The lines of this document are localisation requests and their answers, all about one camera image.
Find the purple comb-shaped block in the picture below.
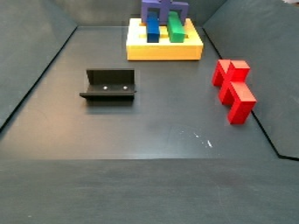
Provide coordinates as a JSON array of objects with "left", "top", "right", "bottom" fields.
[{"left": 140, "top": 0, "right": 189, "bottom": 25}]

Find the black angled fixture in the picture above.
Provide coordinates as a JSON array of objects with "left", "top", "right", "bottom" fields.
[{"left": 78, "top": 68, "right": 136, "bottom": 99}]

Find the yellow slotted board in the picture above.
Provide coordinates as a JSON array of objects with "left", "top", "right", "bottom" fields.
[{"left": 125, "top": 18, "right": 202, "bottom": 60}]

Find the red comb-shaped block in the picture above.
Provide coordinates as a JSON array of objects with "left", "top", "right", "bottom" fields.
[{"left": 210, "top": 59, "right": 257, "bottom": 124}]

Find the green long block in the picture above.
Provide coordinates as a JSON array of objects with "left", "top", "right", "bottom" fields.
[{"left": 166, "top": 11, "right": 185, "bottom": 43}]

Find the blue long block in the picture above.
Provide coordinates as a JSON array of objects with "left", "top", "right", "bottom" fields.
[{"left": 145, "top": 11, "right": 160, "bottom": 43}]

